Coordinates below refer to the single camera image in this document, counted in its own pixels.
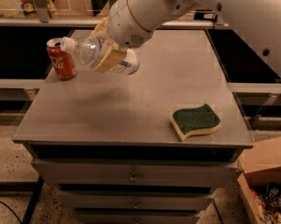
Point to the metal railing frame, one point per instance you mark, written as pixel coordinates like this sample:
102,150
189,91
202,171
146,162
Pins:
68,13

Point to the grey drawer cabinet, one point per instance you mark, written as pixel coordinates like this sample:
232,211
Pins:
107,143

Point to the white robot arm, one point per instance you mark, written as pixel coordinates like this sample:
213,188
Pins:
257,22

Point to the clear bottle with blue label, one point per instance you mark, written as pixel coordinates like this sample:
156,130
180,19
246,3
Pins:
87,50

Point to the green and yellow sponge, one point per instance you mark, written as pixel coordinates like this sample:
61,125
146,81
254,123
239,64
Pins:
193,121

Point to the brown cardboard box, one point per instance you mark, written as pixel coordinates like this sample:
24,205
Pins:
261,165

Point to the snack packets in box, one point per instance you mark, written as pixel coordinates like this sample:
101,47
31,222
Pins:
268,201

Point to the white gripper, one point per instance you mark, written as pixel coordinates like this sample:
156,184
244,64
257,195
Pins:
123,25

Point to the red cola can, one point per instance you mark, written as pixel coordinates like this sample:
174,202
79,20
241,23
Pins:
61,61

